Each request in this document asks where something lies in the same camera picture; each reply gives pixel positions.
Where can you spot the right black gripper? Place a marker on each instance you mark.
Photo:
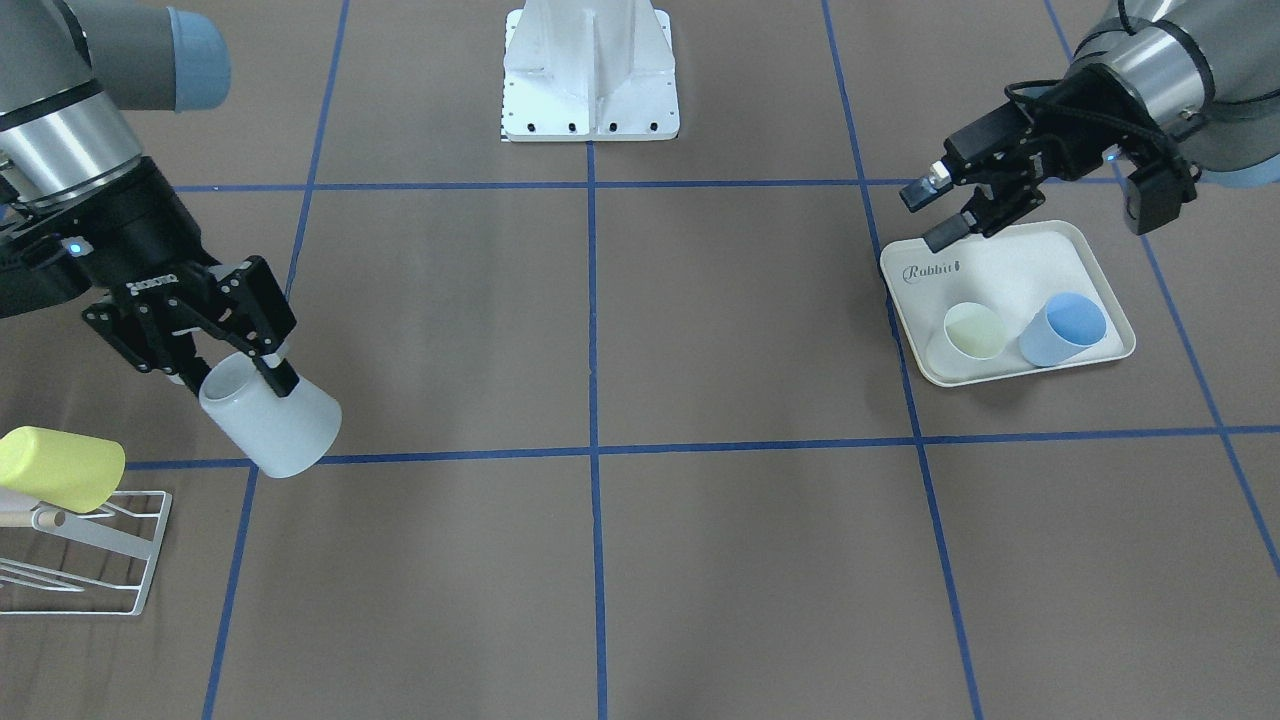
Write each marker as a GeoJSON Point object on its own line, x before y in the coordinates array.
{"type": "Point", "coordinates": [128, 232]}

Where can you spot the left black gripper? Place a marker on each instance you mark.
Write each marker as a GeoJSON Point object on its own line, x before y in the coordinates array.
{"type": "Point", "coordinates": [1068, 122]}

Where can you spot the grey plastic cup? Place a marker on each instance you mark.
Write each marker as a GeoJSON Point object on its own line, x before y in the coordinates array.
{"type": "Point", "coordinates": [282, 435]}

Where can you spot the pale cream cup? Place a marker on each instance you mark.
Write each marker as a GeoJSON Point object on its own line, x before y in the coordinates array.
{"type": "Point", "coordinates": [970, 336]}

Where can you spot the blue cup front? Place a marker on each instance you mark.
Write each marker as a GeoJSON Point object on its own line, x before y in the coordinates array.
{"type": "Point", "coordinates": [1067, 325]}

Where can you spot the yellow plastic cup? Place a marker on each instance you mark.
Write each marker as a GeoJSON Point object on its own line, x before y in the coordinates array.
{"type": "Point", "coordinates": [75, 473]}

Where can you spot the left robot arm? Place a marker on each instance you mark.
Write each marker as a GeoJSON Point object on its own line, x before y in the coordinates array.
{"type": "Point", "coordinates": [1186, 91]}

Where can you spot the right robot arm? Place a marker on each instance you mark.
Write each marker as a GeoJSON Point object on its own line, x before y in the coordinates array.
{"type": "Point", "coordinates": [70, 71]}

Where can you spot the white plastic tray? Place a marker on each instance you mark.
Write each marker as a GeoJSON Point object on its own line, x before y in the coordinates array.
{"type": "Point", "coordinates": [1014, 273]}

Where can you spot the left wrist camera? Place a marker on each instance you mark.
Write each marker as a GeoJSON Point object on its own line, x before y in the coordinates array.
{"type": "Point", "coordinates": [1156, 191]}

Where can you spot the white wire cup rack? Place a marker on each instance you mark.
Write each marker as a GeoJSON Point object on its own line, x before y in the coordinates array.
{"type": "Point", "coordinates": [100, 564]}

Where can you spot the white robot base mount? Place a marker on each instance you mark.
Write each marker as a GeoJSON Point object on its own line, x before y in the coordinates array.
{"type": "Point", "coordinates": [589, 71]}

